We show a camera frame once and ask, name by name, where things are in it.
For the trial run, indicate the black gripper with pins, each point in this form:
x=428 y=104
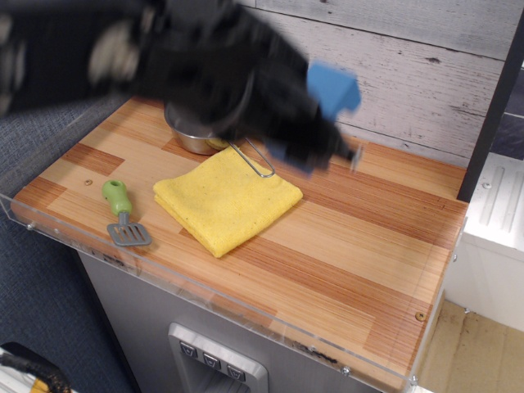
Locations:
x=279 y=107

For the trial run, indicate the blue arch-shaped wooden block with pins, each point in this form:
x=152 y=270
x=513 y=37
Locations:
x=335 y=91

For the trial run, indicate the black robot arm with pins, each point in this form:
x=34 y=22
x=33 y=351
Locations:
x=222 y=72

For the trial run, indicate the yellow object at corner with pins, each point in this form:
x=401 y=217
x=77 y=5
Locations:
x=39 y=386

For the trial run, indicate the folded yellow cloth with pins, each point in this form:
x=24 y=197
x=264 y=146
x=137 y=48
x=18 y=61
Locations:
x=224 y=203

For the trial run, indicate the clear acrylic table guard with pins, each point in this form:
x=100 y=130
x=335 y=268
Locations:
x=349 y=276

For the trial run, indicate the white ribbed appliance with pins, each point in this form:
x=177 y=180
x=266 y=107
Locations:
x=485 y=275

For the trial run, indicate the grey cabinet with button panel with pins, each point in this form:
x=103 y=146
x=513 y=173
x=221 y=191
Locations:
x=176 y=345

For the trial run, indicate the stainless steel pot with handle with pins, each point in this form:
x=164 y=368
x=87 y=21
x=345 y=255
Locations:
x=199 y=139

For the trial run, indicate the black right vertical post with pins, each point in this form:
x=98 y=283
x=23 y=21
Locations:
x=499 y=101

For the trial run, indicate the green-handled grey toy spatula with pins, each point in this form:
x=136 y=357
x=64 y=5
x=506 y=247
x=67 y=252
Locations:
x=124 y=232

